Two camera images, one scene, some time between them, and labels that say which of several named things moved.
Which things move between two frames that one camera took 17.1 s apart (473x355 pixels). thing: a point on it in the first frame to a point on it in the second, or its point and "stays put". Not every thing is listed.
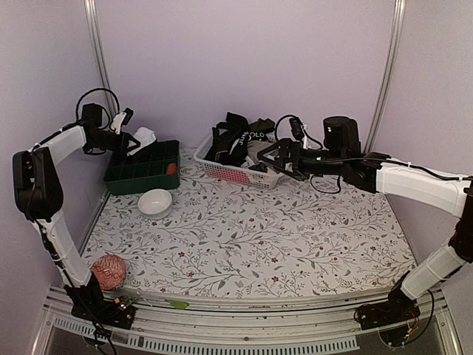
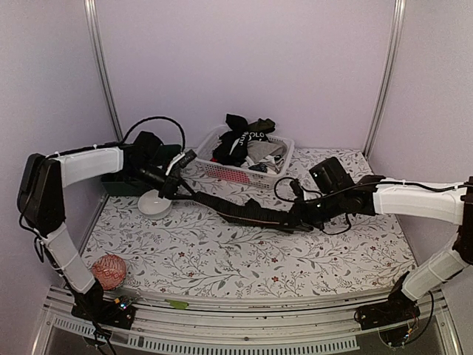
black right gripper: (287, 146) to (298, 208)
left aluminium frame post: (92, 9) stays put
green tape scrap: (178, 305) stays put
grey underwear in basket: (253, 146) stays put
